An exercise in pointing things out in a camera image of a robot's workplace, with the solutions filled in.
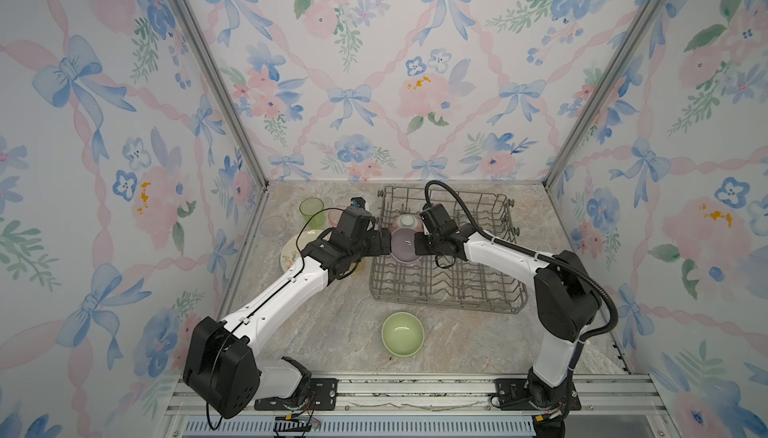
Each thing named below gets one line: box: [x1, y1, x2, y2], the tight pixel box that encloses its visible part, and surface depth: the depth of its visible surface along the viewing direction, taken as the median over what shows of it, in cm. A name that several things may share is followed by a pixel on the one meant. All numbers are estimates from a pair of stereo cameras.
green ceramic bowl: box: [381, 311, 425, 357], surface depth 82 cm
